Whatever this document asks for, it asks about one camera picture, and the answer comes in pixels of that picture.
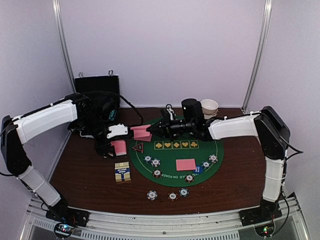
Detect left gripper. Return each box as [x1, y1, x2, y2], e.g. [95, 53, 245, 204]
[80, 114, 116, 159]

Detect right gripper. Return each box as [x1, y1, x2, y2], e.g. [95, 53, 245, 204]
[146, 113, 195, 142]

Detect red-backed card deck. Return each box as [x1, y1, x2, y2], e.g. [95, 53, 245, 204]
[111, 140, 127, 156]

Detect dealt red card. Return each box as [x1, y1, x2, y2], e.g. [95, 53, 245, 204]
[130, 124, 151, 139]
[175, 158, 196, 172]
[134, 135, 152, 142]

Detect triangular all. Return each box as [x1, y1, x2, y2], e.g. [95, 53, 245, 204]
[132, 142, 144, 153]

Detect ten chips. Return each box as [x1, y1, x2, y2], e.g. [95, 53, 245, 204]
[150, 158, 161, 168]
[208, 154, 218, 164]

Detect fifty chips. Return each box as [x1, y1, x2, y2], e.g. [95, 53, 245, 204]
[201, 161, 211, 170]
[143, 155, 153, 164]

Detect hundred chips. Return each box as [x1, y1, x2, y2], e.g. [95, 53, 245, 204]
[152, 169, 162, 178]
[184, 174, 195, 183]

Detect blue small blind button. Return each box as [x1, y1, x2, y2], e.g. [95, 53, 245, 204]
[193, 165, 203, 175]

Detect blue green fifty chip stack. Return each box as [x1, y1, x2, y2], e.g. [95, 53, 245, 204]
[179, 188, 189, 197]

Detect brown hundred chip stack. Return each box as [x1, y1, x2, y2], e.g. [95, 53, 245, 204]
[168, 192, 178, 201]

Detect blue peach ten chip stack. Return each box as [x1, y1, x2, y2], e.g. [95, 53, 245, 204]
[146, 190, 158, 201]

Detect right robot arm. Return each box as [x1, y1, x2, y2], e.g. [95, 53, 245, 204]
[147, 106, 291, 221]

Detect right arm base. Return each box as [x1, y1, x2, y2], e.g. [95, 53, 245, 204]
[239, 206, 283, 226]

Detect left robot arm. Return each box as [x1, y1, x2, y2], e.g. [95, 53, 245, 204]
[0, 93, 128, 222]

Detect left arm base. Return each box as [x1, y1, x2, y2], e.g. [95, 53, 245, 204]
[45, 207, 90, 227]

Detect teal chips in case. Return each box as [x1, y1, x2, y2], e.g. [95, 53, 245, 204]
[108, 109, 118, 121]

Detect gold blue card box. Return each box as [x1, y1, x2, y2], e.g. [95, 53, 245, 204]
[114, 161, 131, 183]

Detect lower white bowl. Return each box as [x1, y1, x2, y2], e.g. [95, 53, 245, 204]
[203, 109, 219, 120]

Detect white bowl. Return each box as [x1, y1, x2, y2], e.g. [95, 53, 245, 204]
[203, 109, 219, 120]
[200, 98, 219, 115]

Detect round green poker mat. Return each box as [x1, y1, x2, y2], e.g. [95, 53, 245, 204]
[129, 133, 224, 188]

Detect upper white bowl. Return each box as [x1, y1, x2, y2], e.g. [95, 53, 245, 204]
[200, 98, 219, 115]

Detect black poker case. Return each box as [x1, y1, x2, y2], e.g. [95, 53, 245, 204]
[74, 75, 120, 95]

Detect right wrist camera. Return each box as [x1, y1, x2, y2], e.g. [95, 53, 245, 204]
[181, 98, 204, 120]

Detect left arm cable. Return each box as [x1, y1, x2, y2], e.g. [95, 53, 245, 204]
[82, 91, 145, 126]

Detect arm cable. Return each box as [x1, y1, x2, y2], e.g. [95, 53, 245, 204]
[82, 91, 145, 126]
[282, 139, 305, 221]

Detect right aluminium post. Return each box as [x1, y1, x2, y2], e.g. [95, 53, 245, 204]
[241, 0, 273, 113]

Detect aluminium post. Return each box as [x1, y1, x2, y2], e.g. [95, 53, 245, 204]
[52, 0, 74, 86]
[241, 0, 273, 113]

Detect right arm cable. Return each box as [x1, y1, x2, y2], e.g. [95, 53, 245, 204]
[282, 139, 305, 221]

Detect left aluminium post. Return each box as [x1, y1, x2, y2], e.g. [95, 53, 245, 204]
[52, 0, 74, 86]

